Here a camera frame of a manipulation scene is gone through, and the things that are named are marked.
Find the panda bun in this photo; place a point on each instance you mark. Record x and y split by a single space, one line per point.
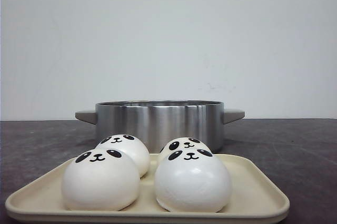
182 143
100 179
192 180
131 146

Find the beige rectangular tray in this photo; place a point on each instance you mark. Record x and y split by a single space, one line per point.
255 199

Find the stainless steel steamer pot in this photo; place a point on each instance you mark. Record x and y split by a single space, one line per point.
156 122

